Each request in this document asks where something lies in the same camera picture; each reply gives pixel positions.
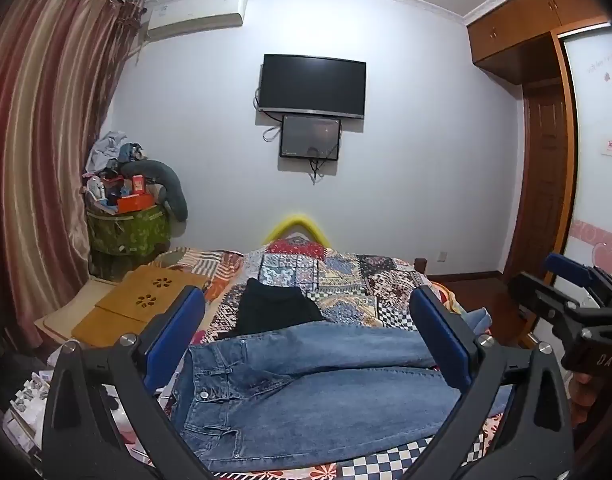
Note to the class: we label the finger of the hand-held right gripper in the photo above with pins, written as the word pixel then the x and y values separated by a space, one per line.
pixel 546 297
pixel 568 267

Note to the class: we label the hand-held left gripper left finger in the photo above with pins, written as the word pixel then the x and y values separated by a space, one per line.
pixel 178 330

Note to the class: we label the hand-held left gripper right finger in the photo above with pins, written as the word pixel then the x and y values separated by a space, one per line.
pixel 441 340

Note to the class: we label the blue denim pants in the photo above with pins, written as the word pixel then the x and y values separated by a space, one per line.
pixel 306 385

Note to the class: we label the person's right hand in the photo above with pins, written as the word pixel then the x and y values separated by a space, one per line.
pixel 583 400

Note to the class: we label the light blue cloth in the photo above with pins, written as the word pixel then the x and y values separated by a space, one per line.
pixel 478 322

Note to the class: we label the wooden lap table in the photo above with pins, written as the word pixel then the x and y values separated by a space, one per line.
pixel 141 305

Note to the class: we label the black folded garment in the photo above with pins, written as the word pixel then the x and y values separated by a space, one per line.
pixel 273 310

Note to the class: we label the green patterned storage bag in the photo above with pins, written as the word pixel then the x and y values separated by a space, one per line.
pixel 126 232

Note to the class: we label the patchwork printed blanket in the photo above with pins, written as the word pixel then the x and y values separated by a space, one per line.
pixel 336 280

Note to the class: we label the orange box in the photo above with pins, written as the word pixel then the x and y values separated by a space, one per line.
pixel 135 201

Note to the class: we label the grey long pillow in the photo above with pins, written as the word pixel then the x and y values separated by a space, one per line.
pixel 171 185

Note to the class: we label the yellow bed headboard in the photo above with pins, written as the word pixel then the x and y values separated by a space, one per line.
pixel 297 227

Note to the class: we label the pile of white clutter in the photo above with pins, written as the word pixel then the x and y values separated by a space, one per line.
pixel 31 405

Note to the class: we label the pile of clothes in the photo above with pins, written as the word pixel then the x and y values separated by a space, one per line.
pixel 113 150

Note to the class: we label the striped red curtain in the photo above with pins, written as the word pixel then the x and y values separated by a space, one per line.
pixel 41 150

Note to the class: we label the wooden overhead cabinet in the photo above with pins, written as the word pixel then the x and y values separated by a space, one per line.
pixel 531 22

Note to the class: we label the white air conditioner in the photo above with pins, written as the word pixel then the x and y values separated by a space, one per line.
pixel 195 15

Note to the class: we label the white wall socket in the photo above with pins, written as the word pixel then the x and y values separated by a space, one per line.
pixel 441 256

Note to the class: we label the small black wall monitor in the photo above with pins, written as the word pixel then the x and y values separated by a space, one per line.
pixel 310 136

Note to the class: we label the wall-mounted black television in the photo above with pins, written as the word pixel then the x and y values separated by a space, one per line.
pixel 312 86

